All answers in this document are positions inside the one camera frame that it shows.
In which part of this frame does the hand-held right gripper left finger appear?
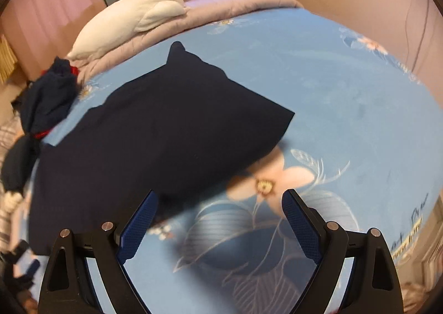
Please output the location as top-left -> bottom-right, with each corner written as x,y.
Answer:
37,189 -> 160,314

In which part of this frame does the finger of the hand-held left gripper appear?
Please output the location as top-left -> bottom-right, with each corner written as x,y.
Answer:
14,259 -> 39,291
10,240 -> 31,262

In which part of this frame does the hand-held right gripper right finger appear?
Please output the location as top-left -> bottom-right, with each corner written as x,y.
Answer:
281,189 -> 405,314

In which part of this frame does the navy collared shirt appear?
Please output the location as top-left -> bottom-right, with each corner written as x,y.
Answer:
29,41 -> 295,256

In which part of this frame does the navy clothes pile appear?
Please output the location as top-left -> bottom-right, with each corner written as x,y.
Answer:
16,57 -> 82,138

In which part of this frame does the small white cloth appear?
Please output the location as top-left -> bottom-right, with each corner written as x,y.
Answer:
2,191 -> 25,214

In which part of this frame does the dark rounded garment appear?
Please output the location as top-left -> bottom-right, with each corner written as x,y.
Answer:
1,136 -> 42,193

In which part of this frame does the plaid blanket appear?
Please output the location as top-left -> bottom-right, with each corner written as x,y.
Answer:
0,117 -> 28,231

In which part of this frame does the blue floral bed sheet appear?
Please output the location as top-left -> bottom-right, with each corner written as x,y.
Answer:
28,6 -> 443,314

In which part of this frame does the beige fringed cloth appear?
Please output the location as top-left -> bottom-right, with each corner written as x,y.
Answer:
0,34 -> 18,84

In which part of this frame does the white fluffy pillow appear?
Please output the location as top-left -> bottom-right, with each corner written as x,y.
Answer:
66,0 -> 187,61

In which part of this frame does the lilac quilt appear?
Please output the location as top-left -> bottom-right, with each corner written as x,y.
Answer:
69,0 -> 305,83

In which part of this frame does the thin wall cable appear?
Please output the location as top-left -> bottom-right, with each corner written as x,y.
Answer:
406,0 -> 433,76

